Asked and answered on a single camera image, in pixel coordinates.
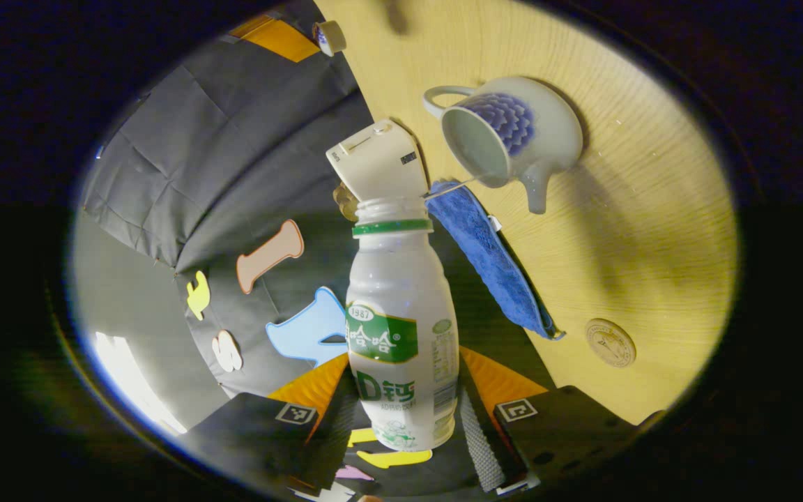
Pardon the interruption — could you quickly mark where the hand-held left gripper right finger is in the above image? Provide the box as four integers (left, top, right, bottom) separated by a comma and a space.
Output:
459, 345, 645, 496

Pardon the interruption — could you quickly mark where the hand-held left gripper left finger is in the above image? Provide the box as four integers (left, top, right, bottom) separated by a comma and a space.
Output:
184, 352, 362, 493

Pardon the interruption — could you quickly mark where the white teacup lid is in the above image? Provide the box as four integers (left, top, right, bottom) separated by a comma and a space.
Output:
312, 20, 348, 58

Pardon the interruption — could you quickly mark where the round beige coaster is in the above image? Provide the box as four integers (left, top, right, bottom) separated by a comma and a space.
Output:
586, 319, 637, 368

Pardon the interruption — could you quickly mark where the white plastic water bottle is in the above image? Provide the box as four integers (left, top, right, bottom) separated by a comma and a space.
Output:
344, 197, 459, 452

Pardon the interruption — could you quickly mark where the white blue-patterned teacup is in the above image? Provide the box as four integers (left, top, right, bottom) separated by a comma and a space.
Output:
422, 75, 583, 215

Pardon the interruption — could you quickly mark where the ceiling light panel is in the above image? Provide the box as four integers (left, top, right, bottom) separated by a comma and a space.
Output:
91, 331, 188, 436

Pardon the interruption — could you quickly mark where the white toaster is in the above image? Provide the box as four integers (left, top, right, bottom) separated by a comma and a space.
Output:
326, 119, 430, 203

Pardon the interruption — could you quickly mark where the blue towel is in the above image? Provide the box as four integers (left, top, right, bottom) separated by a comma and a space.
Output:
426, 180, 566, 341

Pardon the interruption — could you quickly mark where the brown bread slice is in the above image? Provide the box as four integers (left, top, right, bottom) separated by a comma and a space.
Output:
332, 183, 360, 222

